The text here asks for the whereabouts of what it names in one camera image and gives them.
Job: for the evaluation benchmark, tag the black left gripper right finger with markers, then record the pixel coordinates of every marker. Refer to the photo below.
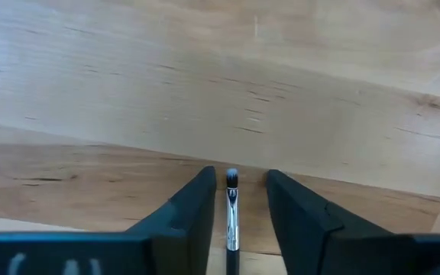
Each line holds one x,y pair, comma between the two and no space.
304,237

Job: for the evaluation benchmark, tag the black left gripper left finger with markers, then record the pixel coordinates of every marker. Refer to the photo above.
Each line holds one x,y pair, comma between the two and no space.
189,229

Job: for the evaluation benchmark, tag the slim black makeup brush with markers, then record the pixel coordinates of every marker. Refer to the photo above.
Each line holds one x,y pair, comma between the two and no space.
232,225

